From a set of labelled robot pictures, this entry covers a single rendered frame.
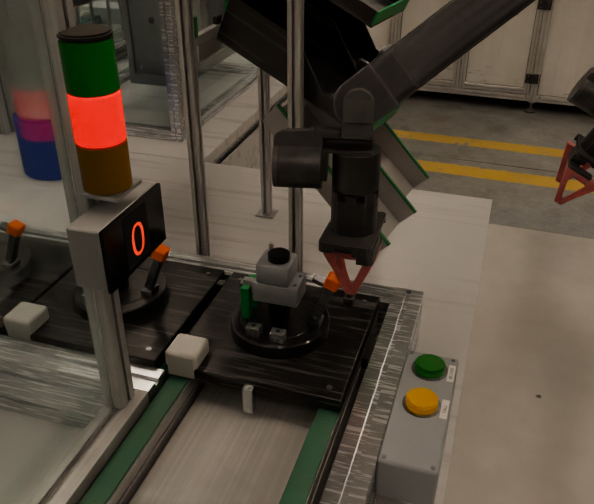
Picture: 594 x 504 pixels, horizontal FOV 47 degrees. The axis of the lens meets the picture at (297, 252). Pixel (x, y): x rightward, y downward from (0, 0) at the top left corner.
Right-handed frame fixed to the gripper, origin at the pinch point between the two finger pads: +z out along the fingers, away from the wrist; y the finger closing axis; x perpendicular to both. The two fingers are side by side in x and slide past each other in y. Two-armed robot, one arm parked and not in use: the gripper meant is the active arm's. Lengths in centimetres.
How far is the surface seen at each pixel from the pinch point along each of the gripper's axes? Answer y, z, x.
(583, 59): -404, 64, 62
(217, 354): 7.4, 9.1, -16.3
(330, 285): 0.5, -0.2, -2.6
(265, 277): 1.7, -0.6, -11.2
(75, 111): 20.9, -28.4, -22.7
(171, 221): -44, 19, -49
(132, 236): 19.4, -14.8, -19.4
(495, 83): -406, 85, 10
